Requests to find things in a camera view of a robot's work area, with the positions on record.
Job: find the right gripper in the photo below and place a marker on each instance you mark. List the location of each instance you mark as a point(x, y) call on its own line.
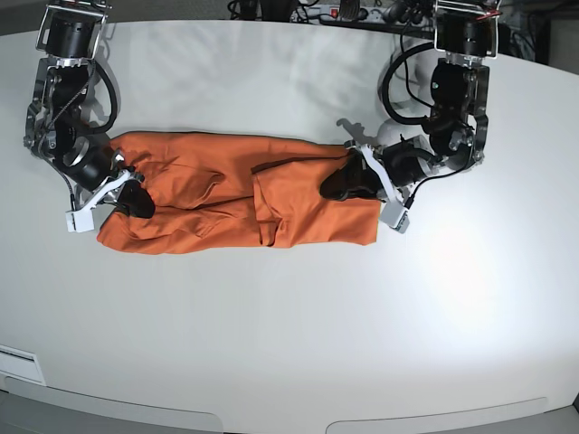
point(95, 167)

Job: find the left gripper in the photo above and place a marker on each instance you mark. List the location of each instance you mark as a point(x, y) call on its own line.
point(407, 162)

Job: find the orange T-shirt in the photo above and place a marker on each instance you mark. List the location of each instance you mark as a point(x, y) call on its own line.
point(225, 191)

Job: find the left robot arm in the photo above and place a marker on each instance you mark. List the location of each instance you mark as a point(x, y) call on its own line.
point(466, 33)

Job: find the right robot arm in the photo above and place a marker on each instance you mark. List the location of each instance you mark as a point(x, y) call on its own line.
point(55, 130)

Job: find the white power strip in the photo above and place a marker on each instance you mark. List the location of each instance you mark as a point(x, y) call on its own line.
point(362, 13)

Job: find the white label plate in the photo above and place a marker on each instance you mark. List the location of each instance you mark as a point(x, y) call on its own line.
point(20, 365)

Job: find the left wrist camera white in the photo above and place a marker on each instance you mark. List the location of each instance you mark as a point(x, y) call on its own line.
point(395, 216)

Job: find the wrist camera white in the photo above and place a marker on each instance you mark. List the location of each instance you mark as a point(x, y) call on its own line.
point(395, 216)
point(79, 221)

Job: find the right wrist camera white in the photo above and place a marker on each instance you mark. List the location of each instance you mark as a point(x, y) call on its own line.
point(79, 221)

